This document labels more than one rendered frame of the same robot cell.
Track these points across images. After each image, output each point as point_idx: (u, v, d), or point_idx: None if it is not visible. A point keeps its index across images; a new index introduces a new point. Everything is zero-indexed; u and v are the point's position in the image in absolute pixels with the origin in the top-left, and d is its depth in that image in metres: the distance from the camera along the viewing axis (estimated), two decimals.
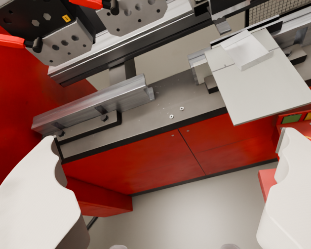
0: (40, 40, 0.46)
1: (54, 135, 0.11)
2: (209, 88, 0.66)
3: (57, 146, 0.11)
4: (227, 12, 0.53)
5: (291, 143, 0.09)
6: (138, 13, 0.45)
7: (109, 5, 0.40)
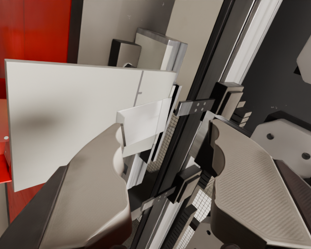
0: None
1: (121, 123, 0.12)
2: (120, 45, 0.38)
3: (122, 134, 0.12)
4: (201, 131, 0.38)
5: (219, 133, 0.11)
6: None
7: None
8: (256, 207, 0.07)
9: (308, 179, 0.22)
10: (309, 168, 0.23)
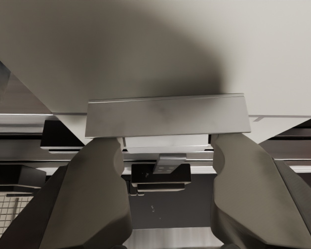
0: None
1: None
2: None
3: None
4: (180, 235, 0.20)
5: (219, 133, 0.11)
6: None
7: None
8: (256, 207, 0.07)
9: None
10: None
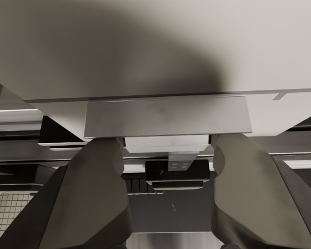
0: None
1: None
2: None
3: None
4: (192, 240, 0.17)
5: None
6: None
7: None
8: (256, 207, 0.07)
9: None
10: None
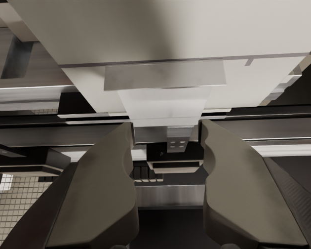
0: None
1: (132, 122, 0.12)
2: None
3: (132, 133, 0.12)
4: (186, 191, 0.21)
5: (210, 133, 0.11)
6: None
7: None
8: (248, 205, 0.07)
9: None
10: None
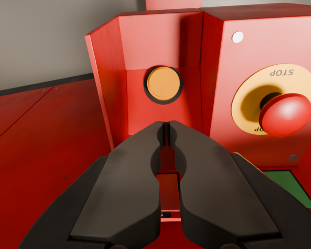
0: None
1: (164, 122, 0.12)
2: None
3: (163, 133, 0.12)
4: None
5: (178, 134, 0.11)
6: None
7: None
8: (222, 202, 0.07)
9: None
10: None
